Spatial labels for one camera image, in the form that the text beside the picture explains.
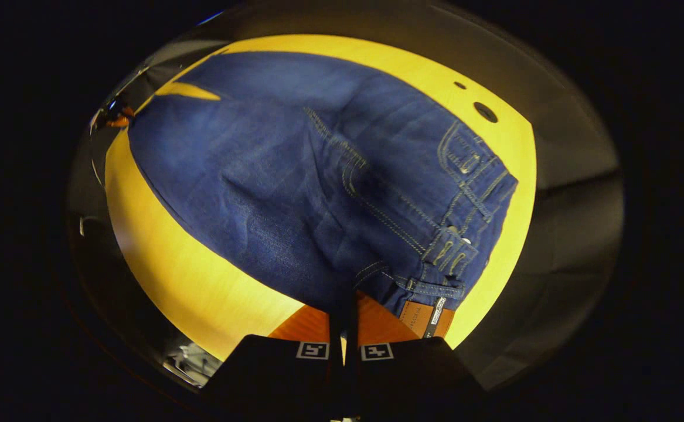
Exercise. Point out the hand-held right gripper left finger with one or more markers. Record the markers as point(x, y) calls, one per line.
point(337, 351)

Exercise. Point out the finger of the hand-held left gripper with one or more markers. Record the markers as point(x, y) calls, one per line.
point(120, 122)

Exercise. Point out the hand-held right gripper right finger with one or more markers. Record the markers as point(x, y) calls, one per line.
point(352, 351)

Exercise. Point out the blue denim jeans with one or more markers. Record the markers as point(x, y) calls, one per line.
point(295, 193)

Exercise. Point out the round black table grommet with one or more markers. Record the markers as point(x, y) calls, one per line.
point(485, 112)

